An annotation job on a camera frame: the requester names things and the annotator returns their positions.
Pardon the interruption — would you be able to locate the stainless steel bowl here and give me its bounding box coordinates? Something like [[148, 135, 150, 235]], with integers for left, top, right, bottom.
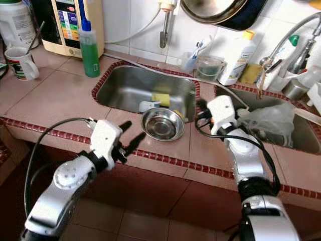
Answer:
[[140, 106, 185, 142]]

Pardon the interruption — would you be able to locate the clear plastic jug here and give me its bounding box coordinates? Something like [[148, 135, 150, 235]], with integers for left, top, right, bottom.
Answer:
[[195, 55, 226, 83]]

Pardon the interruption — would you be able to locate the steel sink basin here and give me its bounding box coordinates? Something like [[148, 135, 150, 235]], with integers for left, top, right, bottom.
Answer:
[[213, 83, 321, 156], [93, 61, 201, 124]]

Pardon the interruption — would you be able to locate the clear toothbrush cup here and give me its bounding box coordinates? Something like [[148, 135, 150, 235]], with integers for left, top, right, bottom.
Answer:
[[180, 52, 197, 75]]

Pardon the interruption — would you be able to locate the mustard yellow sponge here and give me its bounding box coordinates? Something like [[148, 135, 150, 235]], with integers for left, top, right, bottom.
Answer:
[[240, 64, 263, 85]]

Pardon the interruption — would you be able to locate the white blue toothbrush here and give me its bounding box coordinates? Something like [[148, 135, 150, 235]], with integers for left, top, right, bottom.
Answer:
[[190, 36, 212, 60]]

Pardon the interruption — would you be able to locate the white bottle yellow cap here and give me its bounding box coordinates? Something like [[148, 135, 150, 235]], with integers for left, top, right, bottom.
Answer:
[[218, 30, 256, 86]]

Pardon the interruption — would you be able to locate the clear plastic bag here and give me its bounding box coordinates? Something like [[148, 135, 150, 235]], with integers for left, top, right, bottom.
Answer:
[[238, 102, 296, 146]]

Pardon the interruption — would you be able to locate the green dish soap bottle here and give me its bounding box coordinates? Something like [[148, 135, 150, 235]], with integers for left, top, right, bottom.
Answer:
[[79, 19, 101, 77]]

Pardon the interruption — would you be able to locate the small steel cup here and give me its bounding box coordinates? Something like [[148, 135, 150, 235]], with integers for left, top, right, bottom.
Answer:
[[281, 78, 309, 101]]

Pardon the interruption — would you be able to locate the hanging metal wok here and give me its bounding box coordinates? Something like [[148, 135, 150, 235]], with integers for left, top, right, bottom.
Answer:
[[181, 0, 251, 25]]

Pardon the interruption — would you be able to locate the dark blue hanging pan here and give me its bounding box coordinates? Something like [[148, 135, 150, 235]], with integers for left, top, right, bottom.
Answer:
[[218, 0, 269, 31]]

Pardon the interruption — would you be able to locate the beige water filter machine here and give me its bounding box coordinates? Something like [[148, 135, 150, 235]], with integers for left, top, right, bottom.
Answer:
[[30, 0, 106, 58]]

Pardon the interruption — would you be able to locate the chrome gooseneck faucet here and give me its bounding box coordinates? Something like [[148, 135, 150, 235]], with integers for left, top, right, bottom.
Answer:
[[256, 13, 321, 98]]

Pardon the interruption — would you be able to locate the white bottle green cap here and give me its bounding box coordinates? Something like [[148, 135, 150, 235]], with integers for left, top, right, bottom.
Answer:
[[266, 34, 306, 96]]

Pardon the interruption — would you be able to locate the white printed mug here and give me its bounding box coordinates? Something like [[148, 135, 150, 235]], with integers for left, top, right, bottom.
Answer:
[[5, 47, 40, 81]]

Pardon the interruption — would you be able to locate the dark stirring spoon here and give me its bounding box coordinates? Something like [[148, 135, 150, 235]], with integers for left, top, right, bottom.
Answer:
[[29, 21, 46, 52]]

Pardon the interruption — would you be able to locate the white jar green lid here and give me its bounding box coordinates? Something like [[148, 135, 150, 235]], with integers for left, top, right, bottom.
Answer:
[[0, 0, 37, 48]]

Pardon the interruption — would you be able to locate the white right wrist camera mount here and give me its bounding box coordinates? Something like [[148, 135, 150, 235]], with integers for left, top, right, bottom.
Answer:
[[207, 95, 239, 135]]

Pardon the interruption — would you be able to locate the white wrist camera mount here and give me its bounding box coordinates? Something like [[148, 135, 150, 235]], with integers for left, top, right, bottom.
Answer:
[[207, 95, 239, 135], [88, 119, 123, 159]]

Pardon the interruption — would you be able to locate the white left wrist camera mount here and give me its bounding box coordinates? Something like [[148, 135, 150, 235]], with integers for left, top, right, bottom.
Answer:
[[88, 119, 123, 159]]

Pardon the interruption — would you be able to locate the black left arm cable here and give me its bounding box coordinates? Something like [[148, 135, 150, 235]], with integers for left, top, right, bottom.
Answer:
[[24, 117, 96, 221]]

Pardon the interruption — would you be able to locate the metal wall spout pipe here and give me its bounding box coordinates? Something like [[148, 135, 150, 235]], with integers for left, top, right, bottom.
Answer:
[[159, 9, 173, 49]]

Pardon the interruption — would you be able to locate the white filter hose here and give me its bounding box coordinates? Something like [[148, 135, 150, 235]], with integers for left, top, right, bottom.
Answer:
[[103, 8, 164, 46]]

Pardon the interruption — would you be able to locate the white wall tap valve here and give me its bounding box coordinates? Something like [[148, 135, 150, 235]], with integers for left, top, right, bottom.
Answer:
[[158, 0, 179, 12]]

